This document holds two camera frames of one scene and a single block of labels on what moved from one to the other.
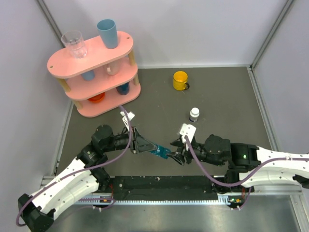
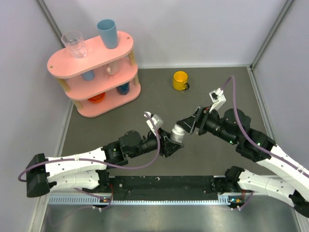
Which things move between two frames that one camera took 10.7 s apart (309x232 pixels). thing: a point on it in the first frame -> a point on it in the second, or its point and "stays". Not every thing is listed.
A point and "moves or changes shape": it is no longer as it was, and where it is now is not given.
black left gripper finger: (141, 140) -> (166, 136)
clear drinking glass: (74, 41) stays
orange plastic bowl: (97, 98) stays
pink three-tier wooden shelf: (103, 80) stays
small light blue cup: (89, 75) stays
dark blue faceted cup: (123, 89) stays
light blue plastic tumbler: (108, 31) stays
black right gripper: (183, 149) -> (199, 118)
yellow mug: (180, 79) stays
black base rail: (167, 188) stays
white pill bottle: (194, 113) moves or changes shape
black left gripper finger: (145, 148) -> (170, 148)
